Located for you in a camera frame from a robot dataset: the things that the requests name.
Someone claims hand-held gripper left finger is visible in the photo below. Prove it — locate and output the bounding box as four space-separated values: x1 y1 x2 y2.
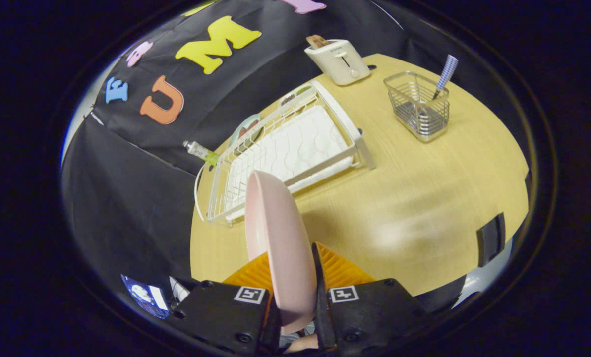
169 250 281 355

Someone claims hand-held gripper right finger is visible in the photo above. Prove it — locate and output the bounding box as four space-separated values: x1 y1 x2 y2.
311 242 430 355

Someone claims pink plate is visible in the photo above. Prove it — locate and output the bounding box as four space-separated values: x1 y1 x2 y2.
244 170 318 335

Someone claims white wire dish rack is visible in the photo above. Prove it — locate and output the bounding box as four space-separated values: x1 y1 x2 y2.
195 79 376 228

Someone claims metal wire basket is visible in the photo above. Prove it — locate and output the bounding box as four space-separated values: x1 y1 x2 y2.
384 71 450 143

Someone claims blue checked handle spoon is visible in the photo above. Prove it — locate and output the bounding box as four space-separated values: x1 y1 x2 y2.
432 55 459 100

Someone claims green plate with sausages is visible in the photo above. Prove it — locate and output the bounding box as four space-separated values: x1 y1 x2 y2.
229 113 264 149

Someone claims small white patterned dish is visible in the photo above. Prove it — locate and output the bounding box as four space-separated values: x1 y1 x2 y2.
278 85 313 107

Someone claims blue printed object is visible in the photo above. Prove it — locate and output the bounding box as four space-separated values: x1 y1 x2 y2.
121 274 170 319

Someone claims white drain tray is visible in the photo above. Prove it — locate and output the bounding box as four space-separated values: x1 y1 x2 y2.
225 105 355 209

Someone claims green clear bottle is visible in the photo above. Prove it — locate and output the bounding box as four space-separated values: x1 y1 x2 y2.
183 140 220 166

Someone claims white toaster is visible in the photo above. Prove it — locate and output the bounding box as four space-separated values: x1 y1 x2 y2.
304 39 371 86

